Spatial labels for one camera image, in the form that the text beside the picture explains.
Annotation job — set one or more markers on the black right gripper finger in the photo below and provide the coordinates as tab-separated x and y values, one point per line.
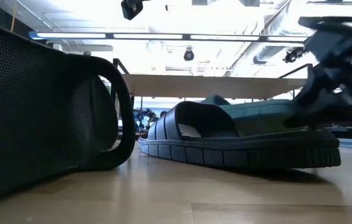
311	84
325	109

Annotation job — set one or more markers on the overhead light bar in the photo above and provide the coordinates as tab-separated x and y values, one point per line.
163	36

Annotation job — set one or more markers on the black overhead camera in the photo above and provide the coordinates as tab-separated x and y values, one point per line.
131	9

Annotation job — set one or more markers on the blue background robot arm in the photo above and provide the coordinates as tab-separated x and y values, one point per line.
145	118

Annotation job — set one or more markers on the black rubber slide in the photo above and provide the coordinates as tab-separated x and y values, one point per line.
39	109
241	149

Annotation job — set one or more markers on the black mounted ceiling fixture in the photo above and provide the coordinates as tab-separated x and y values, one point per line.
292	55

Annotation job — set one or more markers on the black round ceiling camera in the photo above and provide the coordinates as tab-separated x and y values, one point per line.
188	55

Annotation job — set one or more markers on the green rubber slide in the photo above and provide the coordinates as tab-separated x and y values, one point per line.
257	115

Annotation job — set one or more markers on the light wooden shoe shelf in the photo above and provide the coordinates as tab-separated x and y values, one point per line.
210	87

